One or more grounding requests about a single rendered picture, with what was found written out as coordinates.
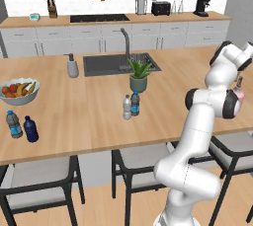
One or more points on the pink glass bottle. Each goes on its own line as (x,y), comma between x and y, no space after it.
(241,97)

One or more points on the white fruit bowl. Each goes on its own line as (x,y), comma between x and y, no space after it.
(18,99)

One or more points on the grey base cupboard run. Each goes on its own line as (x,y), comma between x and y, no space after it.
(85,39)

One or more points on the grey tap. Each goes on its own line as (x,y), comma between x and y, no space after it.
(127,45)

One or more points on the yellow banana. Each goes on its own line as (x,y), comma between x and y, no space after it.
(22,88)

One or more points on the wooden knife block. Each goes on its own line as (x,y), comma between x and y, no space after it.
(52,10)

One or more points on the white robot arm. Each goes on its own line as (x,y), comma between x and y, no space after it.
(197,137)

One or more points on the plastic bottle blue label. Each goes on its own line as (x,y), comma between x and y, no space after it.
(14,126)

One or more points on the red apple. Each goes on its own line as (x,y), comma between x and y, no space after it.
(6,90)

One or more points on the dark bottle blue label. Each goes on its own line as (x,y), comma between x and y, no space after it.
(135,105)

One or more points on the grey soap dispenser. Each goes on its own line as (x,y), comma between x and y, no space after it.
(72,68)

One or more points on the green potted plant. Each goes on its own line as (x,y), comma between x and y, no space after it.
(139,76)

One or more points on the black toaster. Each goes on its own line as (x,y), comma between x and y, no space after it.
(160,8)

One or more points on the clear glass bottle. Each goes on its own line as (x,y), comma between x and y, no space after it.
(174,8)
(181,7)

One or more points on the black stool grey seat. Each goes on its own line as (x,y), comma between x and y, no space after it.
(36,177)
(141,164)
(235,151)

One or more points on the dark blue plastic bottle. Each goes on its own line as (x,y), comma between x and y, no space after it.
(31,131)

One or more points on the brown glass bottle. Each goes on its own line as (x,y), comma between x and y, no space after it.
(239,82)

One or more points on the dark grey sink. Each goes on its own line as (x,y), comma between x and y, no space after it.
(105,65)

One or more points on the black coffee machine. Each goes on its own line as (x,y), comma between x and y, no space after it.
(201,4)

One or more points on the black hob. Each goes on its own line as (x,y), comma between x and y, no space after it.
(99,18)

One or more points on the clear plastic bottle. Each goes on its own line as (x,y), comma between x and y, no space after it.
(127,109)

